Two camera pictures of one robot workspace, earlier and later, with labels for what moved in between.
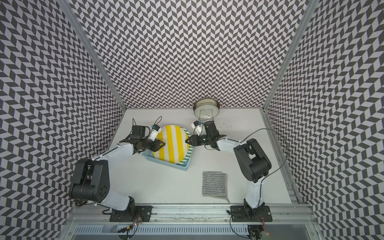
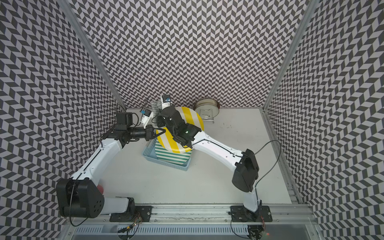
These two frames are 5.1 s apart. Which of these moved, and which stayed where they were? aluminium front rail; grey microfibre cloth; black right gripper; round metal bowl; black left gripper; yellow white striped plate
Moved: grey microfibre cloth; black left gripper; black right gripper; yellow white striped plate
Stayed: aluminium front rail; round metal bowl
